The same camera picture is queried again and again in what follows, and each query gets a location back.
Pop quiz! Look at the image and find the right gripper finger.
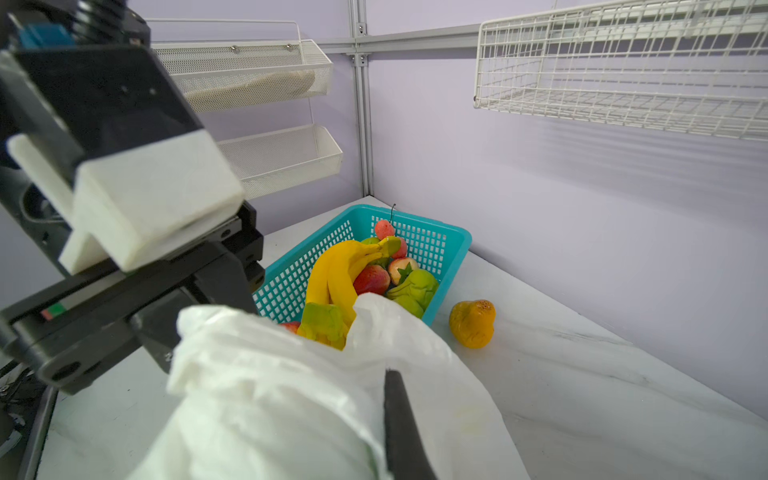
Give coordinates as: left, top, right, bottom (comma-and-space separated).
384, 370, 436, 480

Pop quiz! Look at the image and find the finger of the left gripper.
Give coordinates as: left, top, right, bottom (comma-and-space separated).
191, 253, 258, 314
129, 287, 197, 373

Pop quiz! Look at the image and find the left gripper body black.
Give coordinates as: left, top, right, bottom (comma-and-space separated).
1, 203, 265, 395

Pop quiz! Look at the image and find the white plastic bag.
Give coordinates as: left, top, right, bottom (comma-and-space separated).
133, 294, 528, 479

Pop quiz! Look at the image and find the orange fake pear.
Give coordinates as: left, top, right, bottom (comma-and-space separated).
449, 300, 496, 349

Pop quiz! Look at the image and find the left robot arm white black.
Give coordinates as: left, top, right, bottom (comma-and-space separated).
1, 1, 265, 395

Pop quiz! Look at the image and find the dark red fake strawberry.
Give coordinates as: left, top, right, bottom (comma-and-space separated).
353, 265, 391, 295

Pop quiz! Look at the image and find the red white fake strawberry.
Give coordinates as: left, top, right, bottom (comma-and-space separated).
388, 257, 419, 286

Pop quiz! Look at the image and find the teal plastic basket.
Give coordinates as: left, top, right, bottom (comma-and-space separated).
253, 204, 472, 325

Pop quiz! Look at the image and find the small yellow banana bunch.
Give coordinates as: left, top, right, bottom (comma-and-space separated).
297, 303, 349, 350

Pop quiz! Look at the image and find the beige cloth in shelf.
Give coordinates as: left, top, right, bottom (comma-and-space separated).
184, 71, 316, 113

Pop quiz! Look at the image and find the upper white mesh shelf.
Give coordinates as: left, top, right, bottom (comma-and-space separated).
147, 18, 333, 99

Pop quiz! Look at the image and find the aluminium frame rail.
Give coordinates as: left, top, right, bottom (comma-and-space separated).
311, 0, 768, 199

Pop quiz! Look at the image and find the white wire wall basket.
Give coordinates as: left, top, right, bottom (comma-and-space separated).
473, 0, 768, 143

